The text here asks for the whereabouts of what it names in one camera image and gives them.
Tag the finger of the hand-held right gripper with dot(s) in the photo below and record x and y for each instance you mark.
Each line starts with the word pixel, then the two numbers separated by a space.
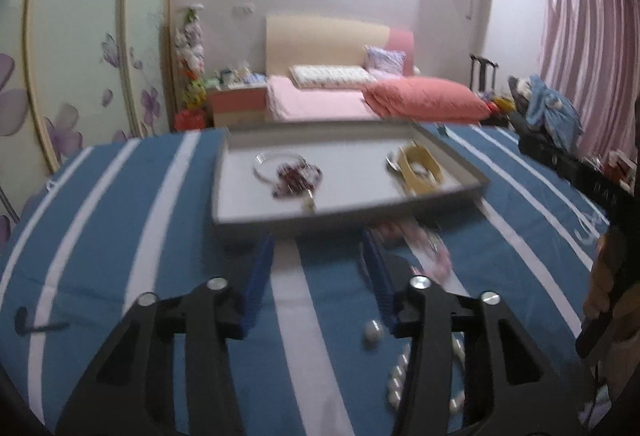
pixel 612 203

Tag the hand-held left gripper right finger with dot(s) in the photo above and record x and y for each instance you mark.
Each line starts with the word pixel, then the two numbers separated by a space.
pixel 376 278

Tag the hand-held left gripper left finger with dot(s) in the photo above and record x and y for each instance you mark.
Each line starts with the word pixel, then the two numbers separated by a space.
pixel 257 283

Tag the beige wide bangle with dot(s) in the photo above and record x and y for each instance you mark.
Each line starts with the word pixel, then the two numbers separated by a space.
pixel 417 186

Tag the grey shallow tray box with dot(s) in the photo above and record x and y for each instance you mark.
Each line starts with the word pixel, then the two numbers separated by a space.
pixel 350 176

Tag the thin silver bangle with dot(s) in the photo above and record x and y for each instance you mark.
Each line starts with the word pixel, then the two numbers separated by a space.
pixel 258 166

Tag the person's right hand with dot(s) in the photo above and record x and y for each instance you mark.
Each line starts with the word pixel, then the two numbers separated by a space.
pixel 602 266

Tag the dark seat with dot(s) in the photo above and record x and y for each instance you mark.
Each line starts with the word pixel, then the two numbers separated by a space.
pixel 542 149

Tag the blue plush garment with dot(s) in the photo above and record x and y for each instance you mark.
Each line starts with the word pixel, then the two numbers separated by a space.
pixel 552 113

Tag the blue white striped blanket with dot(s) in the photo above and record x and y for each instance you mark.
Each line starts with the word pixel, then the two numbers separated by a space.
pixel 150 226

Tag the colourful toy pile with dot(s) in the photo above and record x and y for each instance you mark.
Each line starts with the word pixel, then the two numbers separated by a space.
pixel 500 104

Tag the pink curtain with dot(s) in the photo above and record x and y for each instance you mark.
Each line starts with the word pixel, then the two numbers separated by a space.
pixel 585 30

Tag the pink nightstand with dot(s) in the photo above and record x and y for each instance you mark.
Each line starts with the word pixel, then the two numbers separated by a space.
pixel 235 108

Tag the dark wooden chair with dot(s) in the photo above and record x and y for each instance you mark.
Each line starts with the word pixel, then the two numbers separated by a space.
pixel 484 70

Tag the pink bed sheet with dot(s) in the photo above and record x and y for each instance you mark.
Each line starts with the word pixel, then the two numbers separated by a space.
pixel 315 103

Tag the salmon pink duvet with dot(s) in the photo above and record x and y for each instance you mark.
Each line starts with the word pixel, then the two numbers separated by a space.
pixel 430 99

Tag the white patterned pillow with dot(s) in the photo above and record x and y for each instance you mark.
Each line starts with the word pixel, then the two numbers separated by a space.
pixel 332 75

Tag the white mug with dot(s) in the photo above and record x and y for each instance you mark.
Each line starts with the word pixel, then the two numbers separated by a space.
pixel 226 77

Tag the tissue box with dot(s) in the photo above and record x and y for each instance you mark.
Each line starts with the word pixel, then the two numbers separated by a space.
pixel 244 71

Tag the lilac patterned pillow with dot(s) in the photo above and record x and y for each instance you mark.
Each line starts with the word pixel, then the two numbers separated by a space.
pixel 385 59

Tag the clear tube of plush toys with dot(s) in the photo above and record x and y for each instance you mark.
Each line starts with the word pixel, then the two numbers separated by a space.
pixel 192 55

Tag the beige pink bed headboard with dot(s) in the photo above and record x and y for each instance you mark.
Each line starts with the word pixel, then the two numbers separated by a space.
pixel 320 40

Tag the flower print sliding wardrobe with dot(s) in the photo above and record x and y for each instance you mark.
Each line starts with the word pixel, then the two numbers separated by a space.
pixel 75 40

